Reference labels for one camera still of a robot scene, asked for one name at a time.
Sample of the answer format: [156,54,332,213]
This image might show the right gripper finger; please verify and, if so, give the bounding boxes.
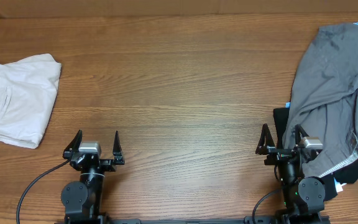
[255,124,275,154]
[295,124,308,144]

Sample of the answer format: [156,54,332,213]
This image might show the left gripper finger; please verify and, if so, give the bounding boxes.
[63,129,83,153]
[112,131,122,156]

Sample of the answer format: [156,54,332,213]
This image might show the grey shorts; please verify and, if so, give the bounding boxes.
[282,23,358,177]

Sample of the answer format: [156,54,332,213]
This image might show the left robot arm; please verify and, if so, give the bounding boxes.
[61,130,125,223]

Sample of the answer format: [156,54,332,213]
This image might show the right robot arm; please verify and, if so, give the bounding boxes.
[252,124,330,224]

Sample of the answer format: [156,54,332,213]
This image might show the black polo shirt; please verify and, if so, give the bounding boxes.
[273,108,358,201]

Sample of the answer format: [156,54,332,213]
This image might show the folded white shorts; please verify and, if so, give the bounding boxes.
[0,54,62,149]

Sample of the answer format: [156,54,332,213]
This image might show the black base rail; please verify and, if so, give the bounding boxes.
[54,215,331,224]

